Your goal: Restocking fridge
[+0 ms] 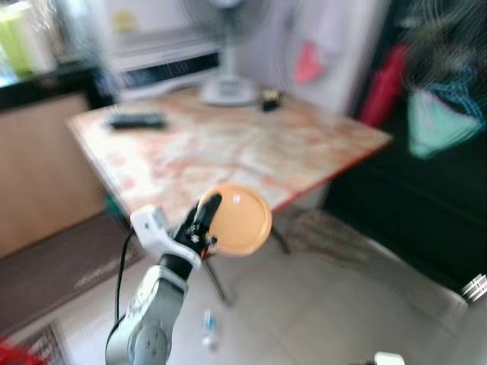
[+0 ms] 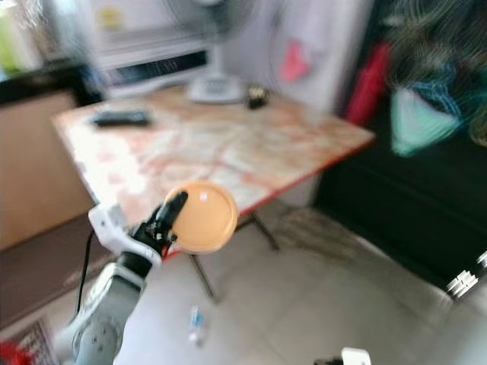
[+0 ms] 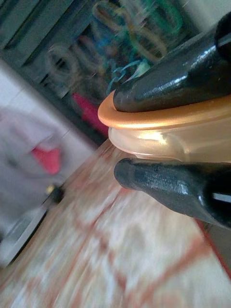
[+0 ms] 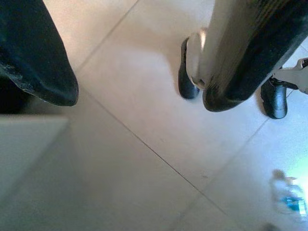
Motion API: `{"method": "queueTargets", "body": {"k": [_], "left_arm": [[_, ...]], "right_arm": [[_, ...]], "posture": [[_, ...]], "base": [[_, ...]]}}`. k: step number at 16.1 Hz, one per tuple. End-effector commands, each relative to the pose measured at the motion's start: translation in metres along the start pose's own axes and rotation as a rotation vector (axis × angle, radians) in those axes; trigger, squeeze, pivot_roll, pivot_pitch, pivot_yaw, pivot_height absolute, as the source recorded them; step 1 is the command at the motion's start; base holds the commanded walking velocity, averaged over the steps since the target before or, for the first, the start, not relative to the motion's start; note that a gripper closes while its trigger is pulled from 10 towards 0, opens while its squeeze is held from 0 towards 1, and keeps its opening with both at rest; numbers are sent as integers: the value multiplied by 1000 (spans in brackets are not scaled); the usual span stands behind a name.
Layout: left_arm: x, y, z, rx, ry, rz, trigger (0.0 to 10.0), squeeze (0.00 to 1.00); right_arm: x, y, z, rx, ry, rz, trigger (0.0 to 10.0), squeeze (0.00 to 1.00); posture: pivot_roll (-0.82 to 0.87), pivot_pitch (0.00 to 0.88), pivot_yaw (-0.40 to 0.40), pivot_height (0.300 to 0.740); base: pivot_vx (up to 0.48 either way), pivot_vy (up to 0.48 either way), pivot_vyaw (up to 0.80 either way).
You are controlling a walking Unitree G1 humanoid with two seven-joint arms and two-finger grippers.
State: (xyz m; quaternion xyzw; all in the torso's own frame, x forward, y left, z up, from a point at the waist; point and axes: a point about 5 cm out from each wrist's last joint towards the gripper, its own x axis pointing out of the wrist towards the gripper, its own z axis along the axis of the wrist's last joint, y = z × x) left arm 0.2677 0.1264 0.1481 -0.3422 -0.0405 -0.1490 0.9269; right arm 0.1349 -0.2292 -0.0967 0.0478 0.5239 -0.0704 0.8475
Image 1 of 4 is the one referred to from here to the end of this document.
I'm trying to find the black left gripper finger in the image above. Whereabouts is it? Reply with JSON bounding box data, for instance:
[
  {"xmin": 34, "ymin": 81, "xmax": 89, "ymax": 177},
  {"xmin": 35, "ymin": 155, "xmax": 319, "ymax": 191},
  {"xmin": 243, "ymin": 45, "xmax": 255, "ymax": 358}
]
[{"xmin": 194, "ymin": 193, "xmax": 223, "ymax": 236}]

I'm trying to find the marble top folding table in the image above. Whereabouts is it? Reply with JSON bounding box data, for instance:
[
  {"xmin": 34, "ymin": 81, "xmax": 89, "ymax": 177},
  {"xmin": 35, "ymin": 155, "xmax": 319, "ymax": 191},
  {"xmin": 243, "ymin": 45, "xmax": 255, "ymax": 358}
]
[{"xmin": 67, "ymin": 87, "xmax": 393, "ymax": 305}]

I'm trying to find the clear water bottle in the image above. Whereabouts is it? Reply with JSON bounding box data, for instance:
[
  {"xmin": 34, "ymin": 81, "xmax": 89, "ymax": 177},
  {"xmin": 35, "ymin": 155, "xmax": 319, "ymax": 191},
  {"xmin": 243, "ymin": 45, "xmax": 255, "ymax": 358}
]
[{"xmin": 202, "ymin": 308, "xmax": 220, "ymax": 351}]

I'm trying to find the black remote control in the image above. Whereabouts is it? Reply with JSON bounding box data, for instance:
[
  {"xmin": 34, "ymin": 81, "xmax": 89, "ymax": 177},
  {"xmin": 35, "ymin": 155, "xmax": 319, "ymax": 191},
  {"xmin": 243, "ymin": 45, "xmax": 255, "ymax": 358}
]
[{"xmin": 108, "ymin": 114, "xmax": 167, "ymax": 130}]

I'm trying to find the white table fan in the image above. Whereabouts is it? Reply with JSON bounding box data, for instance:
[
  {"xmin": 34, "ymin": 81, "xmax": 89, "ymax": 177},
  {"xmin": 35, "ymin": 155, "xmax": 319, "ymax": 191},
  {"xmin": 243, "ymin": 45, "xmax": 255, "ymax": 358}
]
[{"xmin": 199, "ymin": 0, "xmax": 259, "ymax": 107}]

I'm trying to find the small black object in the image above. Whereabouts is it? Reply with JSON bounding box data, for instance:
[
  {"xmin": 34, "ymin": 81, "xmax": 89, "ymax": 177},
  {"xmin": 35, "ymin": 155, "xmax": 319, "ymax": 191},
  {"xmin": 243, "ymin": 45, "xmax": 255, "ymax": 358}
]
[{"xmin": 261, "ymin": 90, "xmax": 284, "ymax": 112}]

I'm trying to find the brown floor mat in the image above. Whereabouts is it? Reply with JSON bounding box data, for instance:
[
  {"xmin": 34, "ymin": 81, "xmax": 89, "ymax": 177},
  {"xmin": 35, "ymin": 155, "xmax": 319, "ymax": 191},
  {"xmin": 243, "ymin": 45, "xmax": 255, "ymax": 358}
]
[{"xmin": 0, "ymin": 213, "xmax": 145, "ymax": 335}]

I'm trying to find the wooden counter cabinet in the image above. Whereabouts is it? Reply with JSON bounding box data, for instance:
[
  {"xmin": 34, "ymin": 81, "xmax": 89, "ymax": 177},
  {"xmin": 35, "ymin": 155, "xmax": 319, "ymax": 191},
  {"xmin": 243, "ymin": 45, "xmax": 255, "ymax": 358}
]
[{"xmin": 0, "ymin": 65, "xmax": 115, "ymax": 259}]

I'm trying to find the white microwave oven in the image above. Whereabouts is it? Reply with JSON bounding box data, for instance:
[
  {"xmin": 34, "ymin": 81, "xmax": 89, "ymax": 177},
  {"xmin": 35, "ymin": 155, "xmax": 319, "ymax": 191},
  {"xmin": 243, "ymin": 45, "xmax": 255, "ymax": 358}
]
[{"xmin": 99, "ymin": 0, "xmax": 229, "ymax": 100}]

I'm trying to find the white striped object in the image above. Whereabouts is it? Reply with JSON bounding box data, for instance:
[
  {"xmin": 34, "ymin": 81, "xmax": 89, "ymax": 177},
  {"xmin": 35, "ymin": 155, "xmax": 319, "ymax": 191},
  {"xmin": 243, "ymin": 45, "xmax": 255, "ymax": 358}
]
[{"xmin": 460, "ymin": 274, "xmax": 487, "ymax": 303}]

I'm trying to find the pink sticker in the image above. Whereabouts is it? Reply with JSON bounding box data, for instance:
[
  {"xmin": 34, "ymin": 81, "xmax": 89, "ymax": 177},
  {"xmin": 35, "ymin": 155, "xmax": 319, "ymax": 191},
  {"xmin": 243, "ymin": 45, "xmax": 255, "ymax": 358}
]
[{"xmin": 293, "ymin": 42, "xmax": 324, "ymax": 84}]

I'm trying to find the red object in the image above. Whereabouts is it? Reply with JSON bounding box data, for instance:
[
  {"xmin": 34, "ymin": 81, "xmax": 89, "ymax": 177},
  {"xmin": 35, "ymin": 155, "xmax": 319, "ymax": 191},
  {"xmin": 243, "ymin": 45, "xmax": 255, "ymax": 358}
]
[{"xmin": 0, "ymin": 341, "xmax": 39, "ymax": 365}]

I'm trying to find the red hanging bag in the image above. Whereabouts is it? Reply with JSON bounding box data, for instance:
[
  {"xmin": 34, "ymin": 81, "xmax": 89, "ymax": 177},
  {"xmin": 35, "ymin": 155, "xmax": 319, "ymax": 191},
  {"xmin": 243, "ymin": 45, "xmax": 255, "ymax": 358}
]
[{"xmin": 359, "ymin": 44, "xmax": 408, "ymax": 129}]

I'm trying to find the teal cloth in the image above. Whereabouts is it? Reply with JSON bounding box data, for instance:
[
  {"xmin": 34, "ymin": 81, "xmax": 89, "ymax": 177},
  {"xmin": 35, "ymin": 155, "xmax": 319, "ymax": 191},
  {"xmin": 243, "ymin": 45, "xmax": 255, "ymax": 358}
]
[{"xmin": 407, "ymin": 68, "xmax": 487, "ymax": 159}]

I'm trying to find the green plastic container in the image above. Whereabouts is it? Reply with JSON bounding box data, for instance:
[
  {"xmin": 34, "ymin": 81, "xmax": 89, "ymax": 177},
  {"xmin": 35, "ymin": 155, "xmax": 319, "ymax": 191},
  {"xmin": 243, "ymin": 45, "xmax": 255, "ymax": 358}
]
[{"xmin": 0, "ymin": 4, "xmax": 54, "ymax": 77}]

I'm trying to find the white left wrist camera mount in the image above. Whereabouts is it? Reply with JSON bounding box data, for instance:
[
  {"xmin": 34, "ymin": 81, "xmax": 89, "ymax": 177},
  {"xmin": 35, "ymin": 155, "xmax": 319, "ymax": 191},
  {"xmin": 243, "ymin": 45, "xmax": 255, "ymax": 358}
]
[{"xmin": 131, "ymin": 205, "xmax": 202, "ymax": 268}]

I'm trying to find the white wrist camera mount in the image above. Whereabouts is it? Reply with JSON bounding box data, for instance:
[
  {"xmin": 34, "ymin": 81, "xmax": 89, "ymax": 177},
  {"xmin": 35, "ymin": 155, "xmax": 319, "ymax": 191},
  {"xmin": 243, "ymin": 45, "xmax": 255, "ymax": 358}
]
[
  {"xmin": 131, "ymin": 205, "xmax": 202, "ymax": 268},
  {"xmin": 374, "ymin": 351, "xmax": 406, "ymax": 365}
]

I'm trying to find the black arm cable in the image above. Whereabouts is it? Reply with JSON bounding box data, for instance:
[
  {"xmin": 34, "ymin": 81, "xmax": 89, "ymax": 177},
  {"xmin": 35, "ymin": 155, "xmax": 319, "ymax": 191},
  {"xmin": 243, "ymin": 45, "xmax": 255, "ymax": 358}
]
[{"xmin": 114, "ymin": 232, "xmax": 135, "ymax": 328}]

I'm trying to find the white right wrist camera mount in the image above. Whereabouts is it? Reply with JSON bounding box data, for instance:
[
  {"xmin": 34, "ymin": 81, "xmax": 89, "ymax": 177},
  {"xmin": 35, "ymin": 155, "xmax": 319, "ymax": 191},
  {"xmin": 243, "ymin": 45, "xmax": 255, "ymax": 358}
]
[{"xmin": 374, "ymin": 351, "xmax": 406, "ymax": 365}]

